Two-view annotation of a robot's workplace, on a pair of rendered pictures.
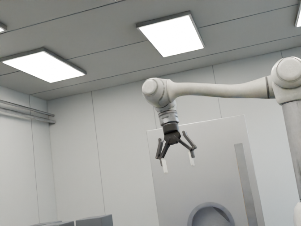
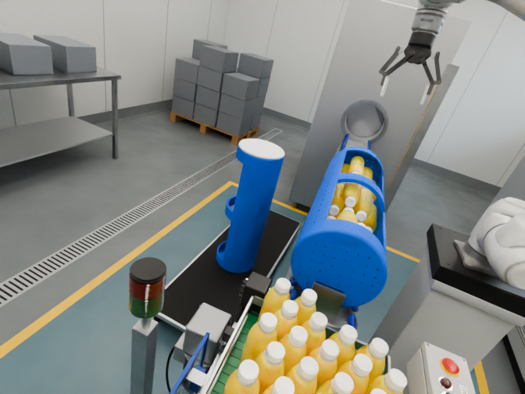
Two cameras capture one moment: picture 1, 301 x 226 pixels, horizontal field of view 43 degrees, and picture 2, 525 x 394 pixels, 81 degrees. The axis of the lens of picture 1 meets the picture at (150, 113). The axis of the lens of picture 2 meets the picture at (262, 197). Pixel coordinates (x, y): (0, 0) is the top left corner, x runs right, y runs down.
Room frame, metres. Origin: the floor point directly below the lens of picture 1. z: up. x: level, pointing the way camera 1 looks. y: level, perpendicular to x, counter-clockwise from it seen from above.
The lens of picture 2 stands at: (0.59, 0.26, 1.69)
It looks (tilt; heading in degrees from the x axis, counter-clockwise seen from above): 29 degrees down; 1
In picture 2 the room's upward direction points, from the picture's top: 15 degrees clockwise
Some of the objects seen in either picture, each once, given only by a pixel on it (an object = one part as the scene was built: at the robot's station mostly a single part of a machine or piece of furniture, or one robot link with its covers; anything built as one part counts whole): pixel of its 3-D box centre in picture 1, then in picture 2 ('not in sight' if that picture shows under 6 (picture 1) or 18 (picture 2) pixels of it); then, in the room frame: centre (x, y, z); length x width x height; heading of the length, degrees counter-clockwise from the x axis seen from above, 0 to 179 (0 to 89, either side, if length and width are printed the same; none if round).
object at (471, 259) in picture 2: not in sight; (483, 252); (1.68, -0.62, 1.10); 0.22 x 0.18 x 0.06; 171
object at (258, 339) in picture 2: not in sight; (258, 349); (1.07, 0.19, 1.00); 0.07 x 0.07 x 0.19
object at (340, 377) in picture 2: not in sight; (342, 385); (0.98, 0.02, 1.10); 0.04 x 0.04 x 0.02
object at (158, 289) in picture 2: not in sight; (148, 279); (0.98, 0.44, 1.23); 0.06 x 0.06 x 0.04
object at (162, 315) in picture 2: not in sight; (241, 261); (2.40, 0.34, 0.08); 1.50 x 0.52 x 0.15; 165
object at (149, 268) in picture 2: not in sight; (146, 298); (0.98, 0.44, 1.18); 0.06 x 0.06 x 0.16
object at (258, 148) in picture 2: not in sight; (262, 148); (2.32, 0.38, 1.03); 0.28 x 0.28 x 0.01
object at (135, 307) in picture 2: not in sight; (147, 296); (0.98, 0.44, 1.18); 0.06 x 0.06 x 0.05
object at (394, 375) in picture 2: not in sight; (395, 380); (1.02, -0.10, 1.10); 0.04 x 0.04 x 0.02
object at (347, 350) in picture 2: not in sight; (333, 359); (1.10, -0.01, 1.00); 0.07 x 0.07 x 0.19
